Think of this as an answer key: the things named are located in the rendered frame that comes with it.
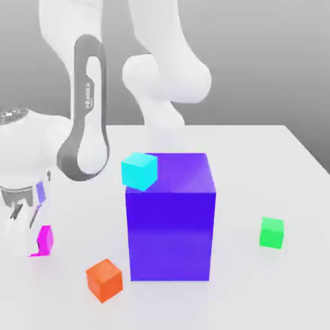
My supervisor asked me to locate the small orange cube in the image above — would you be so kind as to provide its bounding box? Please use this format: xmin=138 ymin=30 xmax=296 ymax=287
xmin=85 ymin=258 xmax=124 ymax=304

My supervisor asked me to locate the small cyan cube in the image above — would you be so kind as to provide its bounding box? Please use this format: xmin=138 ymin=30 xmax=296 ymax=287
xmin=121 ymin=151 xmax=159 ymax=192

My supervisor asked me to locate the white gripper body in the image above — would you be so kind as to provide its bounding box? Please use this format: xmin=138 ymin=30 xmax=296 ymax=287
xmin=1 ymin=205 xmax=43 ymax=257

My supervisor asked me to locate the large blue box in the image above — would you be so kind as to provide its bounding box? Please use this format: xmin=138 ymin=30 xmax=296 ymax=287
xmin=125 ymin=152 xmax=217 ymax=282

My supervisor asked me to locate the small magenta cube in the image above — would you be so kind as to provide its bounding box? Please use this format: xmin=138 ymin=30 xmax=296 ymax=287
xmin=28 ymin=224 xmax=54 ymax=258

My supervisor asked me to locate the small green cube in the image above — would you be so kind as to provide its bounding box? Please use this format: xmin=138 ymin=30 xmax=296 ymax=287
xmin=258 ymin=216 xmax=285 ymax=250

